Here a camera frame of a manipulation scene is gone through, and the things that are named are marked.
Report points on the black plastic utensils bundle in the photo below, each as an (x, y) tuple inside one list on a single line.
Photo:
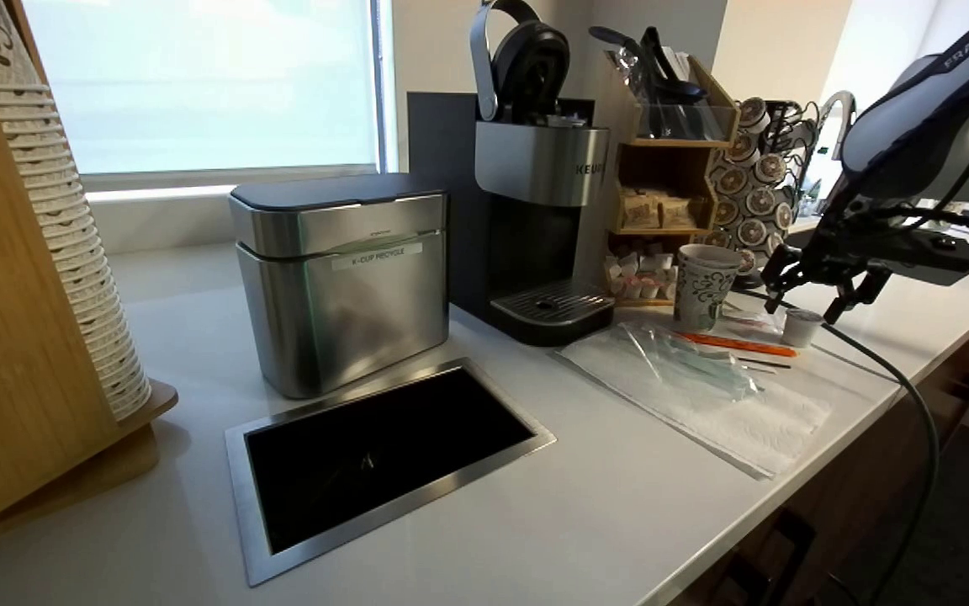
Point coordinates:
[(667, 102)]

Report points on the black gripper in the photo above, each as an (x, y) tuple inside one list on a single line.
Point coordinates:
[(874, 242)]

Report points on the steel framed counter trash chute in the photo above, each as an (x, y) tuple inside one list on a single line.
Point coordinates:
[(321, 477)]

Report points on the orange stir stick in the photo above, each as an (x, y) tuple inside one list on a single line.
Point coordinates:
[(737, 343)]

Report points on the patterned paper coffee cup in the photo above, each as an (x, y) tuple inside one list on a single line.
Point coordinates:
[(706, 283)]

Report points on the wooden cup dispenser stand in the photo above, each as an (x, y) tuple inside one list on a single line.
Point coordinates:
[(56, 423)]

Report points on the clear plastic bag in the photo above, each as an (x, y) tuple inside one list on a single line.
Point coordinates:
[(764, 423)]

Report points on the small white coffee pod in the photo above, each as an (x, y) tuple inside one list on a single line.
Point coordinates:
[(799, 328)]

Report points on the stack of paper cups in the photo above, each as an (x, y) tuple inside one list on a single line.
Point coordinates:
[(49, 172)]

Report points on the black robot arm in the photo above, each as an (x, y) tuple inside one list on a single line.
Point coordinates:
[(913, 144)]

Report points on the chrome sink faucet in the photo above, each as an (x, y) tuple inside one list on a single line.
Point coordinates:
[(824, 154)]

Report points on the stainless steel countertop bin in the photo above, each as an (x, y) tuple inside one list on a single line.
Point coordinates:
[(342, 275)]

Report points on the wooden condiment organizer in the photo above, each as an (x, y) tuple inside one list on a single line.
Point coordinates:
[(662, 185)]

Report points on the black silver coffee machine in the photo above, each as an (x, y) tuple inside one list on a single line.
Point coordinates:
[(520, 166)]

